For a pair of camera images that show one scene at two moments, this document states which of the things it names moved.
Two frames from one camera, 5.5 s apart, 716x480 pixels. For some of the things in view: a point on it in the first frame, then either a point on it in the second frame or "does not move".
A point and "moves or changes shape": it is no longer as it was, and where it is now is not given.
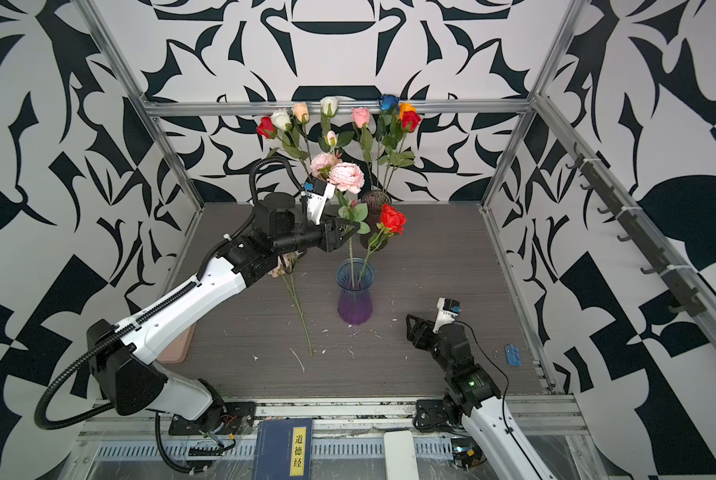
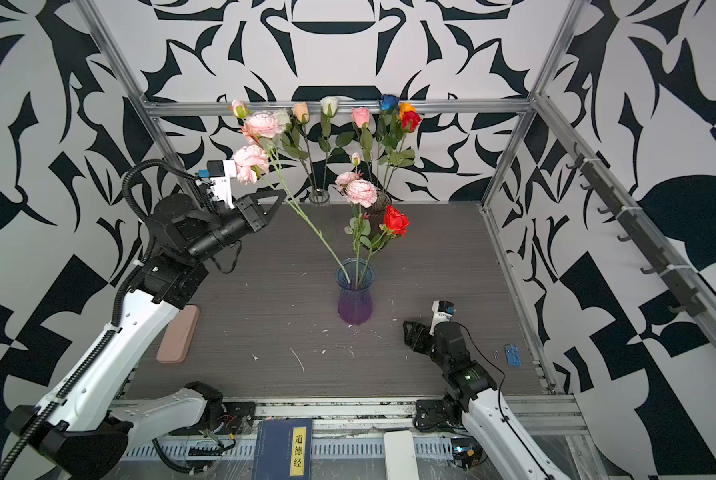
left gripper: [330, 236] -> [249, 214]
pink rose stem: [360, 117] does not move
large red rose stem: [409, 123] does not move
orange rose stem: [405, 107] does not move
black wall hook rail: [640, 228] does not move
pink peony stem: [343, 178] moves or changes shape
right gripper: [425, 326] does not move
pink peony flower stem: [284, 270] -> [256, 161]
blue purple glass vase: [354, 278] does not move
